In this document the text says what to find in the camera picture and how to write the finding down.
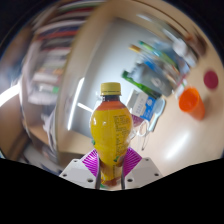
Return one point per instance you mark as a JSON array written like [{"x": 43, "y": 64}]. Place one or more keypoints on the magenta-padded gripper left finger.
[{"x": 78, "y": 171}]

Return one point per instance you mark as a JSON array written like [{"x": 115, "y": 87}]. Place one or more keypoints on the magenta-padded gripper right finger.
[{"x": 143, "y": 170}]

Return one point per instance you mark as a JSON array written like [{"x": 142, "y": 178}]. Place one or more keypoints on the yellow drink bottle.
[{"x": 111, "y": 130}]

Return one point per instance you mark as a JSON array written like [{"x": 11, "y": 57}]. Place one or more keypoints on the blue and white carton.
[{"x": 143, "y": 105}]

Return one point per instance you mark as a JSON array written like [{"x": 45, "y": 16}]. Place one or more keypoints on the orange plastic cup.
[{"x": 191, "y": 103}]

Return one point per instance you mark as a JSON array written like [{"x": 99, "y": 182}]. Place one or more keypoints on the grey shaker bottle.
[{"x": 151, "y": 80}]

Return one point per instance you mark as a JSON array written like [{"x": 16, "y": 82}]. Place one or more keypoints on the flat round red coaster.
[{"x": 211, "y": 80}]

